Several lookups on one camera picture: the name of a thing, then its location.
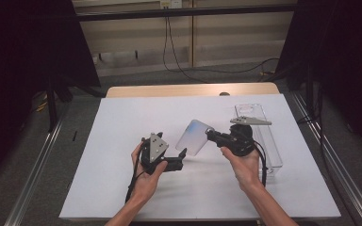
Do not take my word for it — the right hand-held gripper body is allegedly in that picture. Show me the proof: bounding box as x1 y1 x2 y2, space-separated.
214 115 273 157

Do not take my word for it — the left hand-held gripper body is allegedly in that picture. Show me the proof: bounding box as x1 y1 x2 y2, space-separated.
140 132 185 176

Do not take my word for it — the blue phone case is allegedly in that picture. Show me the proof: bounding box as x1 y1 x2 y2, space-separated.
174 119 216 157

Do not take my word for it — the clear plastic tray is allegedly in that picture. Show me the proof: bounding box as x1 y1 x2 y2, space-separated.
234 103 284 179

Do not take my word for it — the person's right hand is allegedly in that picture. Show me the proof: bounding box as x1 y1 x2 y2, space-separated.
220 145 264 193

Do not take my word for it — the person's left hand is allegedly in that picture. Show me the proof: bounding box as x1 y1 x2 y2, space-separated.
130 141 170 202

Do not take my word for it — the white table sheet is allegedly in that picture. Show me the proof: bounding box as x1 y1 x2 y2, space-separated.
58 93 342 221

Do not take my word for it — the black metal stand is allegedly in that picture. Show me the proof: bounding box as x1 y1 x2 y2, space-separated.
44 73 107 133

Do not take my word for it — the black horizontal bar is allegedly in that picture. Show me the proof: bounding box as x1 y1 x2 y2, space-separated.
74 3 298 23

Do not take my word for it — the black curtain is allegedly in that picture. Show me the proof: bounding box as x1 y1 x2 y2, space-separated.
275 0 362 153
0 0 102 186

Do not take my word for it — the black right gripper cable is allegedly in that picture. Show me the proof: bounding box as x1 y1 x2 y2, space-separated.
252 139 269 188

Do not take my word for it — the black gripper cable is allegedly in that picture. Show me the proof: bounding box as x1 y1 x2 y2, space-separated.
252 139 269 188
124 137 147 204

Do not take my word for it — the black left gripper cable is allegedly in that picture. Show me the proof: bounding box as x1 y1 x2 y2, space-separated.
124 137 147 204

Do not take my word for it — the black floor cable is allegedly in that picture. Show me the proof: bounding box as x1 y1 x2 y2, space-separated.
182 56 281 75

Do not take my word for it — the black hanging cable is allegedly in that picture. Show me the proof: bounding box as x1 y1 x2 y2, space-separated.
162 15 209 84

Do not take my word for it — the aluminium floor rail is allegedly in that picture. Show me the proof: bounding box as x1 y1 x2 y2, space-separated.
4 109 71 226
291 90 362 226

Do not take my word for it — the white wall socket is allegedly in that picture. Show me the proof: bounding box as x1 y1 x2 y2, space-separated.
159 0 184 9

